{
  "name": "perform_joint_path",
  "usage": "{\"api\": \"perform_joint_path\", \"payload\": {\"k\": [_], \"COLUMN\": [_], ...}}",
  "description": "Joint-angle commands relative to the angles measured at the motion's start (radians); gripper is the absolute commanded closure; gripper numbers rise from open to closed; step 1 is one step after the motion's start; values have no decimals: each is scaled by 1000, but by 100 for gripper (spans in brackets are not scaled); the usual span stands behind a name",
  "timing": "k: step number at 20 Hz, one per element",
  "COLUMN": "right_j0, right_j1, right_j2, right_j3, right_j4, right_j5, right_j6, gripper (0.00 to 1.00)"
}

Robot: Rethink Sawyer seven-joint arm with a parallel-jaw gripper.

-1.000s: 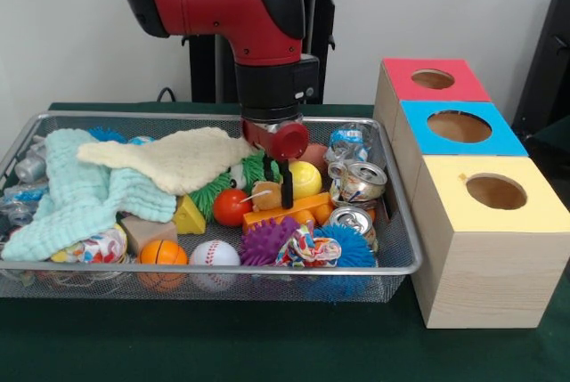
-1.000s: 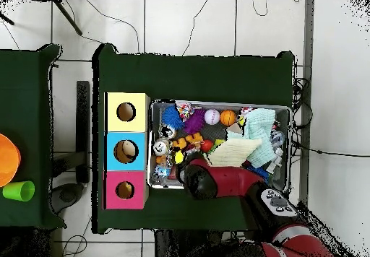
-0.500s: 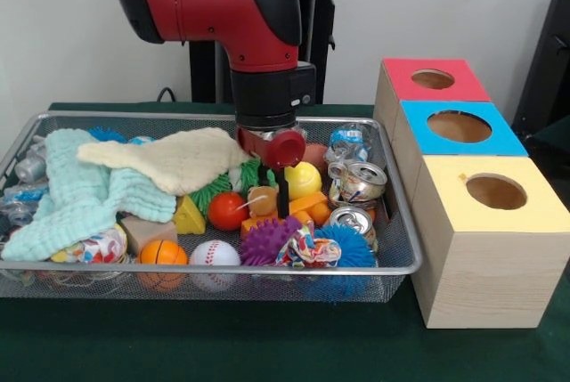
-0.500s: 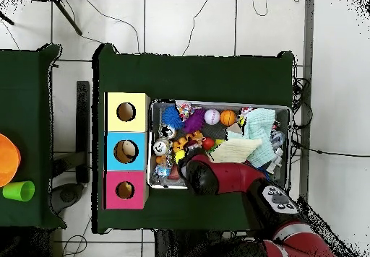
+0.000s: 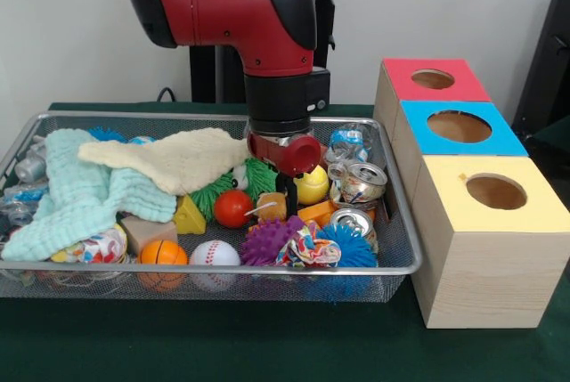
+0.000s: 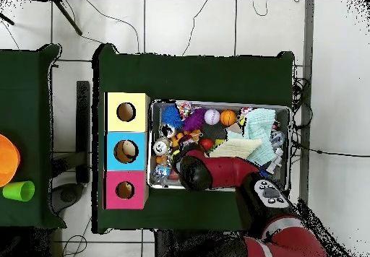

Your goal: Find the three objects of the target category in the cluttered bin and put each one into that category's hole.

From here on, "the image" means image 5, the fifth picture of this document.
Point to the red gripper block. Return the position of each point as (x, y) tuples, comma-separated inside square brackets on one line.
[(294, 155)]

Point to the brown plush bear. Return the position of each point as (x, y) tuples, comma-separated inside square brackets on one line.
[(271, 206)]

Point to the colourful print cloth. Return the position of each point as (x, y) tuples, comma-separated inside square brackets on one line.
[(309, 248)]

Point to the cream waffle cloth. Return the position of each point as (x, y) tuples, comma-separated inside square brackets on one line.
[(187, 159)]

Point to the mint green waffle cloth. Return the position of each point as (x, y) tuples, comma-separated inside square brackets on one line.
[(75, 204)]

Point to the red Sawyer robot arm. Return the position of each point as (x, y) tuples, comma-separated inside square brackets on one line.
[(231, 12)]

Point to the wooden three-hole box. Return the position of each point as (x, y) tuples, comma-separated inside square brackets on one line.
[(490, 275)]

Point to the silver mesh bin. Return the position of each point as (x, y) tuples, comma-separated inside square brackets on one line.
[(26, 282)]

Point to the yellow ball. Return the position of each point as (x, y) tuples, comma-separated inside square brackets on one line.
[(314, 186)]

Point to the red ball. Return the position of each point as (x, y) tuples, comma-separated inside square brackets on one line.
[(233, 208)]

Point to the purple spiky ball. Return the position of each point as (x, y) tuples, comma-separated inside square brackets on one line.
[(267, 244)]

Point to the blue fuzzy ball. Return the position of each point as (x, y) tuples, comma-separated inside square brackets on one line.
[(352, 246)]

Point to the white toy baseball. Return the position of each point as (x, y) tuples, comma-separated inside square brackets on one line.
[(214, 255)]

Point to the orange toy basketball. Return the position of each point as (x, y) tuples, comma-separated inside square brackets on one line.
[(162, 253)]

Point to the dark green tablecloth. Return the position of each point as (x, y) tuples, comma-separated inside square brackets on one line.
[(554, 141), (222, 342)]

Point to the black chair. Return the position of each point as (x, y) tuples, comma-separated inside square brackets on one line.
[(548, 66)]

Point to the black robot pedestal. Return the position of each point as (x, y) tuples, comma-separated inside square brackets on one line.
[(205, 75)]

